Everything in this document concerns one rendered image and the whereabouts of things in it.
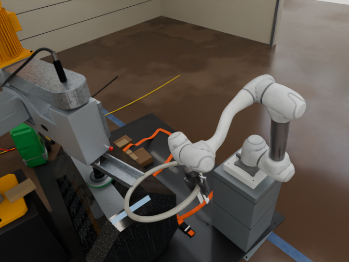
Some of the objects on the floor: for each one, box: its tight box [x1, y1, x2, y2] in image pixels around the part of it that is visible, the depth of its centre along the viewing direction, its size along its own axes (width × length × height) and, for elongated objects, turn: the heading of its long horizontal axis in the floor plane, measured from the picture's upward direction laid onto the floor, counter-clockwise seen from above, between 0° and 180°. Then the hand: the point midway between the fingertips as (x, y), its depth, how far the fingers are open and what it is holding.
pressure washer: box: [9, 123, 52, 168], centre depth 329 cm, size 35×35×87 cm
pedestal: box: [0, 168, 75, 262], centre depth 231 cm, size 66×66×74 cm
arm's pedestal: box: [207, 147, 282, 261], centre depth 236 cm, size 50×50×80 cm
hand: (203, 197), depth 147 cm, fingers closed on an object, 3 cm apart
